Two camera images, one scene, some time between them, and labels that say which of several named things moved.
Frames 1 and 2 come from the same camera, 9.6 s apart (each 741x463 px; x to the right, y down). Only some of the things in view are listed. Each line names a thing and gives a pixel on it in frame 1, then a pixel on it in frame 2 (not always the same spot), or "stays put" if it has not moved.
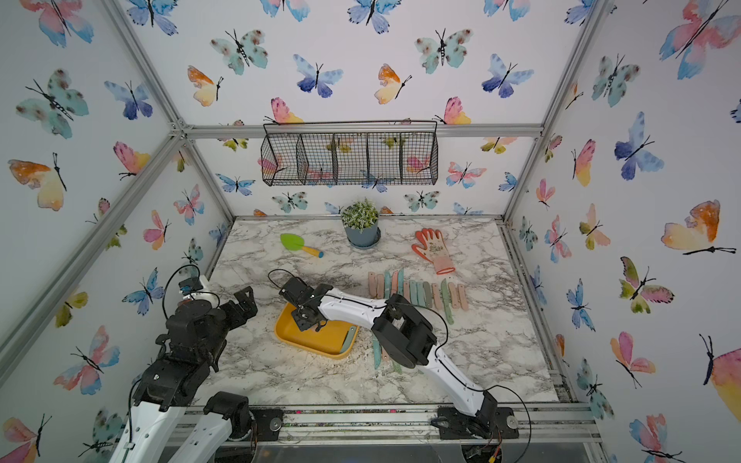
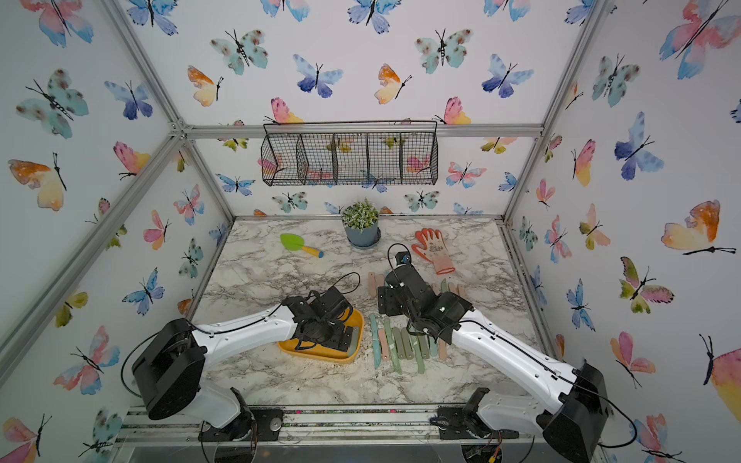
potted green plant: (360, 221) stays put
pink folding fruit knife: (372, 287) stays put
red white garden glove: (436, 250) stays put
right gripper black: (299, 323) → (387, 301)
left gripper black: (247, 303) → (338, 341)
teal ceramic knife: (377, 353) stays put
